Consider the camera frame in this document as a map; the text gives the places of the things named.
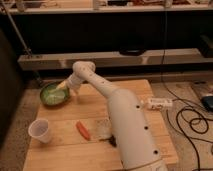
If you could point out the long wooden beam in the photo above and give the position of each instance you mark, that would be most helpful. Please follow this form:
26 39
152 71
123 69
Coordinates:
112 59

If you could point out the clear plastic packet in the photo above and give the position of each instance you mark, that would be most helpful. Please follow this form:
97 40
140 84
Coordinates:
103 129

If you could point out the upper wooden shelf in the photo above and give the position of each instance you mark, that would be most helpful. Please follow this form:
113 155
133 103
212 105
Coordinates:
100 6

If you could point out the white power strip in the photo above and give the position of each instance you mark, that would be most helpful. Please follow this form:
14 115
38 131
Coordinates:
157 103

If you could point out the metal tripod leg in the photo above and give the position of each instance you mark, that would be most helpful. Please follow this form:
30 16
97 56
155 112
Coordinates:
27 50

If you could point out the green ceramic bowl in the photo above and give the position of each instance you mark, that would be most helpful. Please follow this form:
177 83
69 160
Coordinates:
50 96

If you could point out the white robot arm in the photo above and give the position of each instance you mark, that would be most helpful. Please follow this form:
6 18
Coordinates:
137 148

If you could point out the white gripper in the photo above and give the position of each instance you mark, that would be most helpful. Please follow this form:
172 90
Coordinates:
73 82

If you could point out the wooden table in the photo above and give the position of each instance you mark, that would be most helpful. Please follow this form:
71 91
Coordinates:
69 150

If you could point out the white plastic cup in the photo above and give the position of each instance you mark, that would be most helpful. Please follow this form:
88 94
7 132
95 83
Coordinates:
39 129

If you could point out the orange carrot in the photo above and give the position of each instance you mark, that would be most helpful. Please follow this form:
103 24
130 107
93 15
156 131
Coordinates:
83 131

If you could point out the black rectangular bar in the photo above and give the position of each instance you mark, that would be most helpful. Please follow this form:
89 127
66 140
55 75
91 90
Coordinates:
112 141

